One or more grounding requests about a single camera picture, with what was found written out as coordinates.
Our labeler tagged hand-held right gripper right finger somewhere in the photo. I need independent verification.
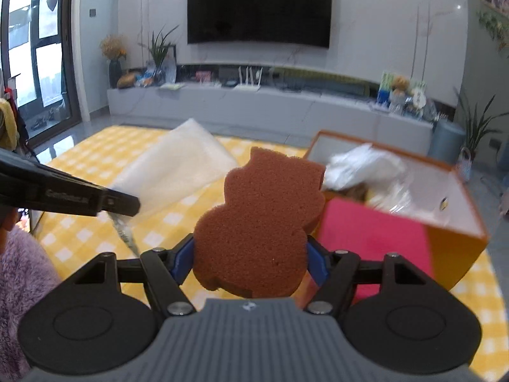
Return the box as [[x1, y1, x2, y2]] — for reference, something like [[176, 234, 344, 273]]
[[304, 237, 429, 316]]

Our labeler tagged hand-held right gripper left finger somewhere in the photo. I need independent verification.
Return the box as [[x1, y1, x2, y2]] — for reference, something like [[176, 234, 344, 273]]
[[73, 235, 198, 316]]

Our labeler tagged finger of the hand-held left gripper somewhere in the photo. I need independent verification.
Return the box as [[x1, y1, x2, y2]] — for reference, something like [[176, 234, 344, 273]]
[[99, 188, 141, 218]]

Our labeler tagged clear plastic bag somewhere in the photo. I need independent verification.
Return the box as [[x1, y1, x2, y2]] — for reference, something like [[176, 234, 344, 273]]
[[110, 118, 239, 256]]

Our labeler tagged brown sponge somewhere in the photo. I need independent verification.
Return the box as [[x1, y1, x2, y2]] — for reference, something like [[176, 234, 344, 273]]
[[192, 146, 327, 299]]

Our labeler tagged white cloth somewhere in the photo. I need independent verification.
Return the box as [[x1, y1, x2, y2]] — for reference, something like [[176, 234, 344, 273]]
[[323, 143, 409, 192]]

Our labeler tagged orange cardboard box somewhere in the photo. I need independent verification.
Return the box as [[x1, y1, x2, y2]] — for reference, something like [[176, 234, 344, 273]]
[[304, 129, 489, 292]]

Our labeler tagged yellow checkered tablecloth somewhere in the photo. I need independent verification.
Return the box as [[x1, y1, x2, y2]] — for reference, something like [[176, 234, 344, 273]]
[[38, 124, 506, 382]]

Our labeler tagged red box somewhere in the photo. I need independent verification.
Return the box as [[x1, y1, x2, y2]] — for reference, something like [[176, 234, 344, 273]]
[[314, 198, 435, 304]]

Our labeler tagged glass balcony door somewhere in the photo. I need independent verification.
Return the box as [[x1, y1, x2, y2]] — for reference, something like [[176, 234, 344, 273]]
[[0, 0, 83, 146]]

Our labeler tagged dark vase with dried flowers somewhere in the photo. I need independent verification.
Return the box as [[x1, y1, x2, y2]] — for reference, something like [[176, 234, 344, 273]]
[[99, 34, 129, 89]]

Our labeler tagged green plant in glass vase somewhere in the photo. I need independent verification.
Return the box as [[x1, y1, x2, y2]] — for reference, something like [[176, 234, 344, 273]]
[[138, 25, 180, 85]]

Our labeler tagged grey television cabinet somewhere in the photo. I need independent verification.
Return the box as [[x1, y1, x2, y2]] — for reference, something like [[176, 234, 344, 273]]
[[107, 63, 458, 156]]

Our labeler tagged white router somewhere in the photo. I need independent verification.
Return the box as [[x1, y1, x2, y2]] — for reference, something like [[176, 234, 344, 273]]
[[234, 66, 264, 91]]

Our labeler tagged olive green cushion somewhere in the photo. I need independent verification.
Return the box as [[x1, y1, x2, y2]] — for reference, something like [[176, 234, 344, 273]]
[[274, 69, 368, 97]]

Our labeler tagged teddy bear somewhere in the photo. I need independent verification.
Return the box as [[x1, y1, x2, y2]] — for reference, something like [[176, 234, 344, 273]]
[[391, 75, 411, 101]]

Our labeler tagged potted green plant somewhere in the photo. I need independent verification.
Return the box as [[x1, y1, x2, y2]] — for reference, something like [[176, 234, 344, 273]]
[[453, 88, 509, 160]]

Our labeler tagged black television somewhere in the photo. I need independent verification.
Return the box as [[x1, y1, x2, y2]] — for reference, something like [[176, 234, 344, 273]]
[[187, 0, 333, 49]]

